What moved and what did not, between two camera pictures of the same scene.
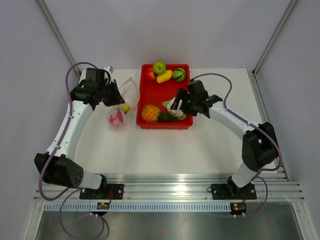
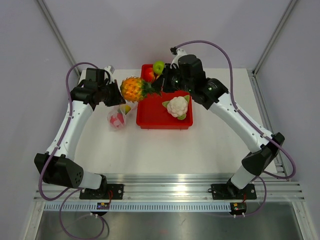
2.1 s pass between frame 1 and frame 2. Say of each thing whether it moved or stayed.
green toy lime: stayed
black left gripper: stayed
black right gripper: moved
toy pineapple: moved
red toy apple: stayed
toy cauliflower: stayed
